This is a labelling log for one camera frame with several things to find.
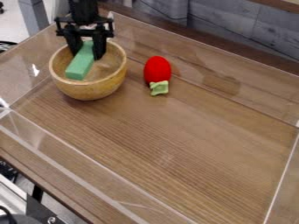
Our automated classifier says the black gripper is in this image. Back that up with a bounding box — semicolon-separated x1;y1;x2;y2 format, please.
55;16;115;60

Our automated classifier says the green rectangular block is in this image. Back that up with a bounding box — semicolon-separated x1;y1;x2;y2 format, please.
66;41;95;81

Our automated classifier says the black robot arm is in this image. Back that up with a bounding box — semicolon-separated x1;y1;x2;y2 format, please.
55;0;115;60

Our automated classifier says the brown wooden bowl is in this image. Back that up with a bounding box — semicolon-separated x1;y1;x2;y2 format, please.
48;41;127;101

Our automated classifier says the red toy strawberry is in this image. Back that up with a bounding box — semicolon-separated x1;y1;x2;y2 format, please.
144;56;172;96

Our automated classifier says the clear acrylic tray enclosure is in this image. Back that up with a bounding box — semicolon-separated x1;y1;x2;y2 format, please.
0;16;299;224

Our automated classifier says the black metal bracket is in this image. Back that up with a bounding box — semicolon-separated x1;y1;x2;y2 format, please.
25;195;67;224

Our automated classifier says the black cable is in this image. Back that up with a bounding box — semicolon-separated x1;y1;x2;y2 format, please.
0;205;16;224

